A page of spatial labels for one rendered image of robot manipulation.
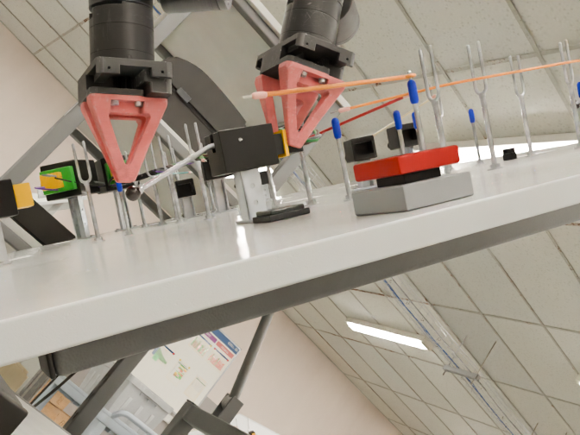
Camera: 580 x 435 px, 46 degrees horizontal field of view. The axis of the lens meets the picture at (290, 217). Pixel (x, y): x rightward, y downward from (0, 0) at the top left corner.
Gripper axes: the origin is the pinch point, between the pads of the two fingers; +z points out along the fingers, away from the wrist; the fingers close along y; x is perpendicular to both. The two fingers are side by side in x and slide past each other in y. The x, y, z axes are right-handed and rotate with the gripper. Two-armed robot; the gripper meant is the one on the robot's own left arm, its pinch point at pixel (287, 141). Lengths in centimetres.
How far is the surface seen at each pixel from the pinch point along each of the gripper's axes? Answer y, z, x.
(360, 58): 286, -136, -165
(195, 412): 78, 42, -27
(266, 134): -2.0, 0.5, 3.3
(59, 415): 744, 186, -126
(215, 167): 0.6, 4.4, 6.7
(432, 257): -16.9, 10.1, -7.1
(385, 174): -26.2, 7.0, 4.8
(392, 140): 39, -16, -38
